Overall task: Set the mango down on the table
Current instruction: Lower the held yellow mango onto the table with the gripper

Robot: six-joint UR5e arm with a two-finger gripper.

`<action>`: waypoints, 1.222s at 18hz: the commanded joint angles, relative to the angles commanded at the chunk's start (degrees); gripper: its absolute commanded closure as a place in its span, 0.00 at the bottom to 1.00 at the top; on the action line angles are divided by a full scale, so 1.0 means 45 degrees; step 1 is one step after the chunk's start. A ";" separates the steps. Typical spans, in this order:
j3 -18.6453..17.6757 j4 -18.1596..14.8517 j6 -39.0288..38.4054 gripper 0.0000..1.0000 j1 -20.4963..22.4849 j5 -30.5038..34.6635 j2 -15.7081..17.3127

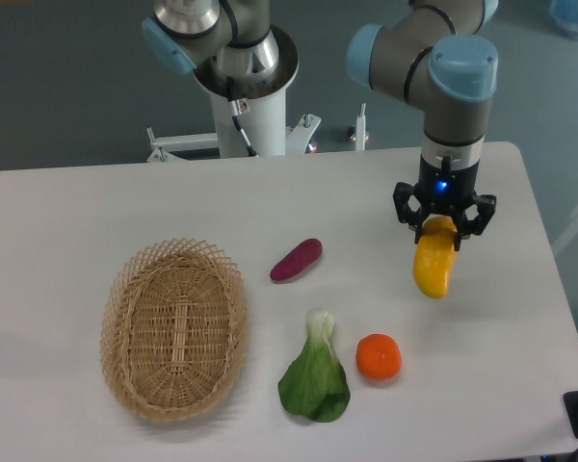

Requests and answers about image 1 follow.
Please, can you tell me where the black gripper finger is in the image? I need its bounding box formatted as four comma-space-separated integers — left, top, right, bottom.
453, 192, 497, 252
392, 182, 427, 244

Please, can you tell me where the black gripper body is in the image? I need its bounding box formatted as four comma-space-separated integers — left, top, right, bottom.
417, 158, 479, 215

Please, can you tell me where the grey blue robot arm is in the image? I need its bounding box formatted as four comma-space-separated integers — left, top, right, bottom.
141, 1, 498, 240

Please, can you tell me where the purple sweet potato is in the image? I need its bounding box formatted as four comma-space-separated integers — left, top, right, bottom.
270, 238, 324, 283

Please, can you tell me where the orange tangerine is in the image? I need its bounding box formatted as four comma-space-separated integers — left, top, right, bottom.
355, 333, 403, 380

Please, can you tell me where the blue plastic bag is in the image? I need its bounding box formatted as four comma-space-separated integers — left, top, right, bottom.
549, 0, 578, 40

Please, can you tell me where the green bok choy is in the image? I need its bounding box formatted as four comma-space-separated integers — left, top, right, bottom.
277, 308, 351, 423

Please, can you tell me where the woven wicker basket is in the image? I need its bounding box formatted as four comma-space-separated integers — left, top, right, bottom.
100, 239, 249, 423

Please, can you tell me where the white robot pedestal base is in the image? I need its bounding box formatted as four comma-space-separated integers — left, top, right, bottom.
146, 26, 322, 162

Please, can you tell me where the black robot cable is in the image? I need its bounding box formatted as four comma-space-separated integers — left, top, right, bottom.
224, 75, 260, 158

